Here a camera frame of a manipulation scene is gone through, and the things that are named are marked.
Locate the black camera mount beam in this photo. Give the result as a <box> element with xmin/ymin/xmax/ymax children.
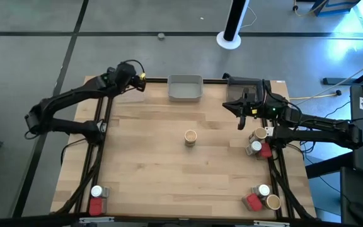
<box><xmin>0</xmin><ymin>212</ymin><xmax>363</xmax><ymax>227</ymax></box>

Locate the smoky transparent plastic bin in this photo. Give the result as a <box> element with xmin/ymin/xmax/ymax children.
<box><xmin>226</xmin><ymin>76</ymin><xmax>264</xmax><ymax>103</ymax></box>

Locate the clear plastic bin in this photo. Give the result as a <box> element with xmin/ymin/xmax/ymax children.
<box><xmin>113</xmin><ymin>84</ymin><xmax>147</xmax><ymax>104</ymax></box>

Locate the yellow floor cable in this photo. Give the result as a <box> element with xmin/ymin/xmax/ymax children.
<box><xmin>290</xmin><ymin>91</ymin><xmax>340</xmax><ymax>101</ymax></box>

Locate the light grey plastic bin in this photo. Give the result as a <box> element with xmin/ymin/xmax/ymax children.
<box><xmin>167</xmin><ymin>74</ymin><xmax>204</xmax><ymax>103</ymax></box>

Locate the black computer mouse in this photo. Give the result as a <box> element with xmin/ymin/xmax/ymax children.
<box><xmin>348</xmin><ymin>201</ymin><xmax>363</xmax><ymax>226</ymax></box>

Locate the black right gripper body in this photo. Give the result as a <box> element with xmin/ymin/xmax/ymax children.
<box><xmin>242</xmin><ymin>80</ymin><xmax>267</xmax><ymax>119</ymax></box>

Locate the silver mount bracket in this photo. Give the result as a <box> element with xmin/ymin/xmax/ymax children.
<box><xmin>79</xmin><ymin>216</ymin><xmax>115</xmax><ymax>224</ymax></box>
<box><xmin>253</xmin><ymin>219</ymin><xmax>291</xmax><ymax>227</ymax></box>

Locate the red lid paprika tin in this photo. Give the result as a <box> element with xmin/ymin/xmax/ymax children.
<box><xmin>241</xmin><ymin>192</ymin><xmax>264</xmax><ymax>212</ymax></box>
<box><xmin>88</xmin><ymin>197</ymin><xmax>107</xmax><ymax>217</ymax></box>
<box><xmin>258</xmin><ymin>142</ymin><xmax>274</xmax><ymax>160</ymax></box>

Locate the black white pole round base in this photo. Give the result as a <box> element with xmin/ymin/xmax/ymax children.
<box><xmin>216</xmin><ymin>0</ymin><xmax>251</xmax><ymax>50</ymax></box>

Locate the dark low desk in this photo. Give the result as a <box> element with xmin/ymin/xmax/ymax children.
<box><xmin>340</xmin><ymin>166</ymin><xmax>363</xmax><ymax>227</ymax></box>

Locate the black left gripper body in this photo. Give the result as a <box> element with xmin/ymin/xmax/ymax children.
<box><xmin>115</xmin><ymin>62</ymin><xmax>147</xmax><ymax>93</ymax></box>

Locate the white floor cable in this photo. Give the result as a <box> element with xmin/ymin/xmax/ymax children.
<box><xmin>240</xmin><ymin>5</ymin><xmax>258</xmax><ymax>29</ymax></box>

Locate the blue box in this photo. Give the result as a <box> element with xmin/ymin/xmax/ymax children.
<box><xmin>310</xmin><ymin>0</ymin><xmax>362</xmax><ymax>17</ymax></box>

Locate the black desk leg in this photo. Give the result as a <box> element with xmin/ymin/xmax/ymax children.
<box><xmin>322</xmin><ymin>59</ymin><xmax>363</xmax><ymax>98</ymax></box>

